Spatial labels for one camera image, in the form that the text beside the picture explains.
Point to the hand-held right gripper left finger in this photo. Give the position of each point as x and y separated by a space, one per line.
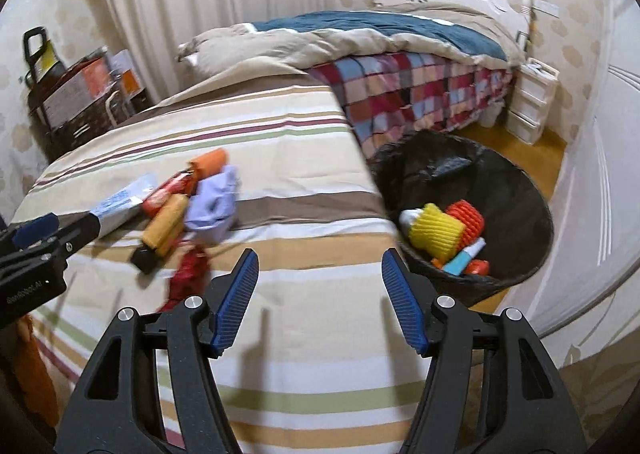
235 299

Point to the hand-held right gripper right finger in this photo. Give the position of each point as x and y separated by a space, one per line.
402 299

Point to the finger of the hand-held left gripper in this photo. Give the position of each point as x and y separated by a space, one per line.
35 230
77 234

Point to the red wrapper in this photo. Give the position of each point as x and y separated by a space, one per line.
187 274

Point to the white blue plastic wrapper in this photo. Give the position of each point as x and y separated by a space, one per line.
125 199

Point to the blue white tube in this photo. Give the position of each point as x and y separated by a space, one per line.
462 256

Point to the yellow foam fruit net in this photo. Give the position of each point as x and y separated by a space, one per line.
435 231

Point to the small orange wrapper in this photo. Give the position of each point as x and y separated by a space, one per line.
477 268

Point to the red snack packet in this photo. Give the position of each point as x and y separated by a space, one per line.
165 194

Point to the orange foam fruit net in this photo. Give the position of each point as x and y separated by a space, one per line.
467 221

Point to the black-lined trash bin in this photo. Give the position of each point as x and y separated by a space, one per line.
505 194

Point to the cardboard box with orange print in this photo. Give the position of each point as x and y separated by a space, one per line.
75 88

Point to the striped bed sheet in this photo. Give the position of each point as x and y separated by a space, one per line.
275 153

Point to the white and orange box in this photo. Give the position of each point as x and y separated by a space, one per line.
125 73

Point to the white bucket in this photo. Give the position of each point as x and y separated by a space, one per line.
491 114

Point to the plaid bed sheet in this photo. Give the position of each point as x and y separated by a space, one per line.
400 88

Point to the white plastic drawer unit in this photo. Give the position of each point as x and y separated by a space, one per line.
530 103

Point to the white panel door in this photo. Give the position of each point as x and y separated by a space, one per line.
600 158

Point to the blue and beige duvet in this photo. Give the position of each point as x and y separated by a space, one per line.
350 26

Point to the white tube frame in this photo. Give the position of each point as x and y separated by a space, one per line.
107 106

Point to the white wall switch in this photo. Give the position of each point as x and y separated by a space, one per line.
546 7

